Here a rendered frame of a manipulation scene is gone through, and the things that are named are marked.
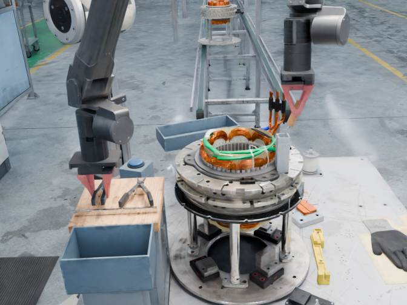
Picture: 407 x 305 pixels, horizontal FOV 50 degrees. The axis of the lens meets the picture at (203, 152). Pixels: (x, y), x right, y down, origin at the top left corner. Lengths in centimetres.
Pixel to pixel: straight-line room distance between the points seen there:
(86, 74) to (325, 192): 101
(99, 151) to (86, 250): 22
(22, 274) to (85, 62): 191
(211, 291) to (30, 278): 158
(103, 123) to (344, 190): 100
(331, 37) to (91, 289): 67
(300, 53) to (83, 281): 62
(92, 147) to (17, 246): 201
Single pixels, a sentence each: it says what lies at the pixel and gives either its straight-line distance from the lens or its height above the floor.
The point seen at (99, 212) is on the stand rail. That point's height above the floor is 107.
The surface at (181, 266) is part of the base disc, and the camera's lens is 121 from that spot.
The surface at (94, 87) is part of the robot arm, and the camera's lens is 88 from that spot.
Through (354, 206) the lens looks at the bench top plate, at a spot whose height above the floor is 78.
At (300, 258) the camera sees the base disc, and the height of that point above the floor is 80.
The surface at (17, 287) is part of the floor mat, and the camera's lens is 256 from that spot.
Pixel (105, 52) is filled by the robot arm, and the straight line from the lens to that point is 84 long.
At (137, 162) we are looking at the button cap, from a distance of 122.
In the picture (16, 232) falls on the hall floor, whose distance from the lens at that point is 302.
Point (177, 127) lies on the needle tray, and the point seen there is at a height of 105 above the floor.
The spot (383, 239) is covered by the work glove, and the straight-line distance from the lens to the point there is 137.
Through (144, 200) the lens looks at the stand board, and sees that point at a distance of 100.
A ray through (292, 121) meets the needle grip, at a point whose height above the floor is 122.
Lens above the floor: 158
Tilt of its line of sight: 26 degrees down
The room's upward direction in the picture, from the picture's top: 3 degrees counter-clockwise
